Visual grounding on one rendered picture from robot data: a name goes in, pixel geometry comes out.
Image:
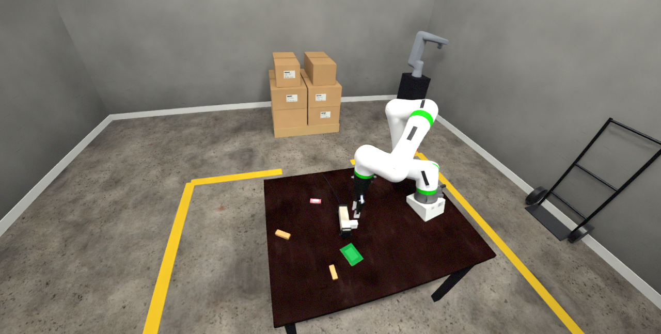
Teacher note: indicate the small yellow block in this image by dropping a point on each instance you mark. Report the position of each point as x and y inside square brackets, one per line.
[333, 272]

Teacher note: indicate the tan rectangular block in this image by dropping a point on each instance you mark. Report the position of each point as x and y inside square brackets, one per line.
[282, 234]

